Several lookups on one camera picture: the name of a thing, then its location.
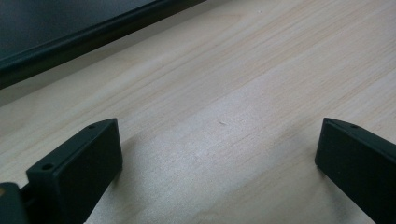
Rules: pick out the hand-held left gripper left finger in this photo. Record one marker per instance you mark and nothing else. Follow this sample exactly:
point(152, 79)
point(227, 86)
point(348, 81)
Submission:
point(81, 168)

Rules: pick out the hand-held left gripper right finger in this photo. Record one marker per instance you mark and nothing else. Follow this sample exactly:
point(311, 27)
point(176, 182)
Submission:
point(358, 168)

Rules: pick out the black metal two-tier rack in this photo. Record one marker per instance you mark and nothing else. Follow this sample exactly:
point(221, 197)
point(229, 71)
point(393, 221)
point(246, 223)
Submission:
point(46, 31)

